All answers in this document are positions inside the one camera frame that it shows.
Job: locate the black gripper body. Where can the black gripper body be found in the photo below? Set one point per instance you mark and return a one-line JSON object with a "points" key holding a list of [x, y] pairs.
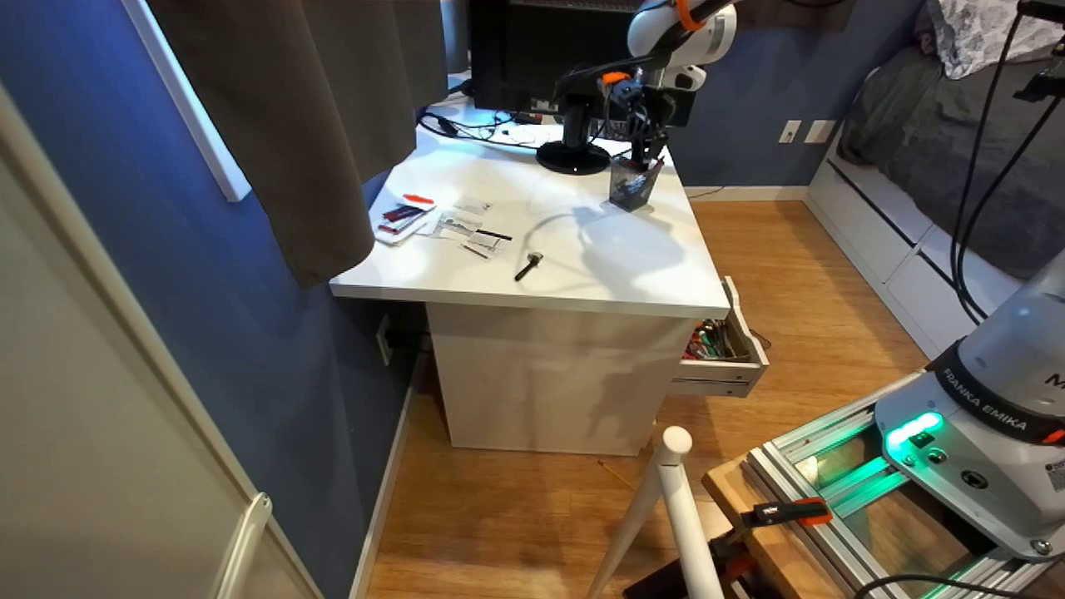
{"points": [[654, 116]]}

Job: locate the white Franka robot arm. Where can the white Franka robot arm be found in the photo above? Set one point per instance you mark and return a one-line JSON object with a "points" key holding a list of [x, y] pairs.
{"points": [[1000, 445]]}

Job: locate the gray mesh basket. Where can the gray mesh basket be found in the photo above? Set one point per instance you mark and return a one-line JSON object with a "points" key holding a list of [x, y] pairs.
{"points": [[630, 193]]}

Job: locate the black computer monitor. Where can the black computer monitor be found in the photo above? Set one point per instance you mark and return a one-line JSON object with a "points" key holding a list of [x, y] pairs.
{"points": [[534, 54]]}

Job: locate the white desk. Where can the white desk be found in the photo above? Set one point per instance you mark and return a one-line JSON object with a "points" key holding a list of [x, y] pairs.
{"points": [[553, 278]]}

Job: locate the pile of desk clutter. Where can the pile of desk clutter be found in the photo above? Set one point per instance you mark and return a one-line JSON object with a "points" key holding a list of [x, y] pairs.
{"points": [[484, 120]]}

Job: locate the white printed paper leaflet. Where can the white printed paper leaflet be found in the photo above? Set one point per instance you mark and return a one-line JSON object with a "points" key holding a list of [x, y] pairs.
{"points": [[473, 233]]}

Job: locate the white drawer with clutter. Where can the white drawer with clutter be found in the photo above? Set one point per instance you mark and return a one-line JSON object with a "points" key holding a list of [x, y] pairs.
{"points": [[721, 362]]}

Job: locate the bed with gray cover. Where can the bed with gray cover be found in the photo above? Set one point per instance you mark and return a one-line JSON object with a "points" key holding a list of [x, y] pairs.
{"points": [[919, 155]]}

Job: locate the brown curtain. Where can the brown curtain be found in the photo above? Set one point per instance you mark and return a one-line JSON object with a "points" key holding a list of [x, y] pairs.
{"points": [[309, 112]]}

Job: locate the white stand legs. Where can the white stand legs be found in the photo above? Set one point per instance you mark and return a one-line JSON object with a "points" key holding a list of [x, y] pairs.
{"points": [[674, 500]]}

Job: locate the orange and black clamp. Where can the orange and black clamp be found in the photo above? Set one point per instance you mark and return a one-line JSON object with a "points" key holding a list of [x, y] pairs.
{"points": [[784, 513]]}

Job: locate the white door panel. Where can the white door panel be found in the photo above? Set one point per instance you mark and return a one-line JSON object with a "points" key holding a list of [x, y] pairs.
{"points": [[88, 420]]}

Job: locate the black camera with orange mount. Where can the black camera with orange mount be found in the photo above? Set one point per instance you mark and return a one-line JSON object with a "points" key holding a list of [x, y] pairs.
{"points": [[594, 87]]}

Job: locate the white wall outlet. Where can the white wall outlet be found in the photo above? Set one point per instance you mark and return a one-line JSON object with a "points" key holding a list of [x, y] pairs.
{"points": [[818, 132], [789, 132]]}

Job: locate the aluminium profile base frame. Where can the aluminium profile base frame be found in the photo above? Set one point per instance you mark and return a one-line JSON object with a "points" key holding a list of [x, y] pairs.
{"points": [[844, 487]]}

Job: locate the white window frame strip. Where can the white window frame strip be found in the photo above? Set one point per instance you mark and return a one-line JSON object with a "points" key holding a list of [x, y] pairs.
{"points": [[183, 100]]}

